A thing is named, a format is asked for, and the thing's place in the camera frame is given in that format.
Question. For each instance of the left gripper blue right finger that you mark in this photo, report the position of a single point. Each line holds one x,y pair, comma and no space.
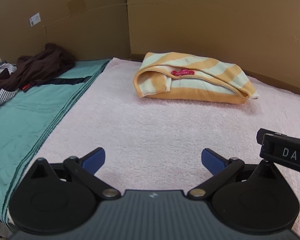
222,170

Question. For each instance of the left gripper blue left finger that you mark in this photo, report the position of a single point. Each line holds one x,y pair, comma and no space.
83,171

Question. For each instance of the orange white striped sweater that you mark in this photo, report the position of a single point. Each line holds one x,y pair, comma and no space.
182,76

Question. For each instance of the teal folded cloth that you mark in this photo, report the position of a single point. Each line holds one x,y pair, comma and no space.
28,119

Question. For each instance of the dark brown garment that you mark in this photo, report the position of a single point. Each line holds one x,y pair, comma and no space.
41,68

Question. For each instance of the large centre cardboard box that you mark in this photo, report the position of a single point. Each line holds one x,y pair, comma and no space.
261,36

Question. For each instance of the left cardboard box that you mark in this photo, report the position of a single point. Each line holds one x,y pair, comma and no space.
88,29

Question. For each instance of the small white label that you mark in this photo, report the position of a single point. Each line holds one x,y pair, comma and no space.
35,19

